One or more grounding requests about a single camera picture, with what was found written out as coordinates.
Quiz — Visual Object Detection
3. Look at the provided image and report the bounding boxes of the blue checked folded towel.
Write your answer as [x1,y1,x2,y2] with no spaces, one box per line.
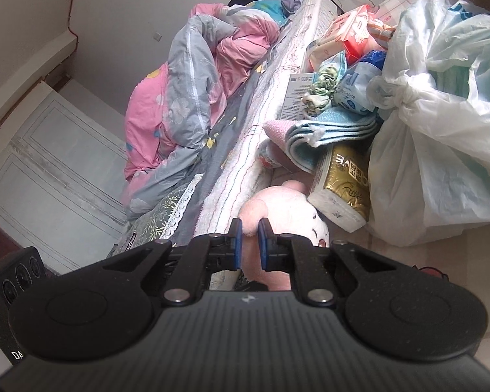
[284,107,380,173]

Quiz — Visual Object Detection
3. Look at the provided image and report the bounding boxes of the green patterned scrunchie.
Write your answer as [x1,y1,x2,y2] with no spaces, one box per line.
[302,63,342,119]

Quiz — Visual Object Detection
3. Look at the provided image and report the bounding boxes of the white panelled door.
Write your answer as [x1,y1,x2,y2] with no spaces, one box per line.
[0,82,125,273]

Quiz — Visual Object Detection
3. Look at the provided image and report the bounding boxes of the pink round plush toy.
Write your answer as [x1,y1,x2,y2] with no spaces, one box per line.
[238,180,330,291]

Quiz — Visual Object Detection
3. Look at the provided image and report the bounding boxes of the pink knitted cloth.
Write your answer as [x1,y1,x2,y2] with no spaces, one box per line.
[263,120,299,151]

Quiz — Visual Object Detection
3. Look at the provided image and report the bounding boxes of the gold tissue pack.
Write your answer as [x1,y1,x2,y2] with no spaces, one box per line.
[307,143,371,233]

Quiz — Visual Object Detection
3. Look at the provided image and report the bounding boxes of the small white bottle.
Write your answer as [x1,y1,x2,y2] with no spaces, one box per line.
[256,140,291,170]

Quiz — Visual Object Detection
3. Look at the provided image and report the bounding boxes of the white mattress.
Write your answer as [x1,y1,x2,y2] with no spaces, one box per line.
[182,0,333,238]

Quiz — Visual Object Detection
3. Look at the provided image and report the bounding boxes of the pink wet wipes pack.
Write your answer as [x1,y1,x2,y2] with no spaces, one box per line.
[305,5,397,72]

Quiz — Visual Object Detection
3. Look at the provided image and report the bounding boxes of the white blue paper box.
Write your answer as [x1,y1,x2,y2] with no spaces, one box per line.
[277,73,317,121]

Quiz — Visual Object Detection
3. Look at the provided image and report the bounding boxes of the blue tissue package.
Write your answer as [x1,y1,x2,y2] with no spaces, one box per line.
[334,51,387,115]

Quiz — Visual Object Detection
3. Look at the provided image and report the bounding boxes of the large white plastic bag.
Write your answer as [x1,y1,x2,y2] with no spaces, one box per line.
[367,0,490,247]

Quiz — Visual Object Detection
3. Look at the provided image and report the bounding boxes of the dark floral bed sheet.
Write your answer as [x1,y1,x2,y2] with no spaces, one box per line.
[109,60,271,254]

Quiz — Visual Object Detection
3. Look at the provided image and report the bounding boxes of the pink grey duvet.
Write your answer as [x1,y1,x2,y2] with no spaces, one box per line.
[121,4,280,221]

